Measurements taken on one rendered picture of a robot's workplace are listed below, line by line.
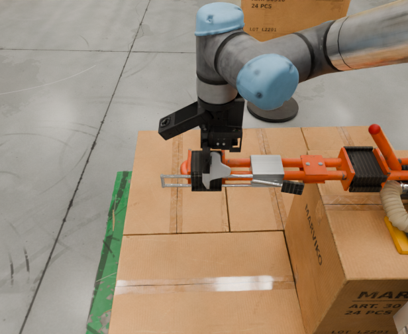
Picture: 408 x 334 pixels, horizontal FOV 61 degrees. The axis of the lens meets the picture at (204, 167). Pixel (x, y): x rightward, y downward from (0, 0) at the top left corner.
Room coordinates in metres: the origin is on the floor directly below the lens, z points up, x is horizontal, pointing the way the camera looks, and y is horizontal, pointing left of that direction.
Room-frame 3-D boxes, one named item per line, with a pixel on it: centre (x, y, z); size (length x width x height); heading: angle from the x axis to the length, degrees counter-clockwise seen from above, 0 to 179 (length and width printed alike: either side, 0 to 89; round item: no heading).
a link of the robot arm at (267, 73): (0.46, -0.09, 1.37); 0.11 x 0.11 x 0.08; 31
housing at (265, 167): (0.55, -0.14, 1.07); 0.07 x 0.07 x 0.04; 0
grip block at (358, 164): (0.55, -0.36, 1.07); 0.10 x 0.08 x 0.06; 0
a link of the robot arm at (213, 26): (0.54, -0.03, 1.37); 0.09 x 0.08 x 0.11; 31
